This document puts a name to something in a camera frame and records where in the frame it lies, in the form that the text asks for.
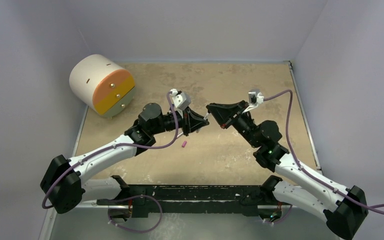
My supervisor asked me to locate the round white drawer cabinet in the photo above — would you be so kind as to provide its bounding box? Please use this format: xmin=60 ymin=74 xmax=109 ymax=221
xmin=69 ymin=54 xmax=136 ymax=118

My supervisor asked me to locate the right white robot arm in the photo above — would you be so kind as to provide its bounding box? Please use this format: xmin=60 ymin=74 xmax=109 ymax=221
xmin=206 ymin=100 xmax=368 ymax=240

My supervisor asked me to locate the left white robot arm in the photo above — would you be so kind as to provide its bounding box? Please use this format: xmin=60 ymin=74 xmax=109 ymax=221
xmin=40 ymin=103 xmax=209 ymax=214

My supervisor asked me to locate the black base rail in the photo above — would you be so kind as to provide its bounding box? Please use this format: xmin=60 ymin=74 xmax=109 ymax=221
xmin=96 ymin=175 xmax=289 ymax=222

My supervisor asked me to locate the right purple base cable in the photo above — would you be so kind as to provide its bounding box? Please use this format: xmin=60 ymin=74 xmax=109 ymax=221
xmin=261 ymin=200 xmax=296 ymax=226

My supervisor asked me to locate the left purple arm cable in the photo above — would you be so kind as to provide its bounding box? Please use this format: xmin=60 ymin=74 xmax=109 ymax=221
xmin=41 ymin=91 xmax=180 ymax=210

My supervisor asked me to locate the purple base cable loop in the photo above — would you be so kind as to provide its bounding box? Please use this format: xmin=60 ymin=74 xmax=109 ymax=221
xmin=107 ymin=194 xmax=164 ymax=233

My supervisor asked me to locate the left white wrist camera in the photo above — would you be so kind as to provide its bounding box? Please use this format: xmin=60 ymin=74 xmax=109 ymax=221
xmin=169 ymin=88 xmax=192 ymax=111

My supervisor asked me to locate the aluminium table edge rail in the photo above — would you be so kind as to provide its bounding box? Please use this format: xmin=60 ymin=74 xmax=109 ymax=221
xmin=286 ymin=60 xmax=322 ymax=173

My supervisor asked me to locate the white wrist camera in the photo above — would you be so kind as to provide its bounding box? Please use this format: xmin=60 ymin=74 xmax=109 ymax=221
xmin=169 ymin=88 xmax=192 ymax=111
xmin=243 ymin=88 xmax=264 ymax=113

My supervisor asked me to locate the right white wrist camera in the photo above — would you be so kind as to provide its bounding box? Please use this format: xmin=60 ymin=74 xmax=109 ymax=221
xmin=243 ymin=88 xmax=264 ymax=113

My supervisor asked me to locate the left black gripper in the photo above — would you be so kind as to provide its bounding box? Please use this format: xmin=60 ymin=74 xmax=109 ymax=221
xmin=150 ymin=104 xmax=208 ymax=135

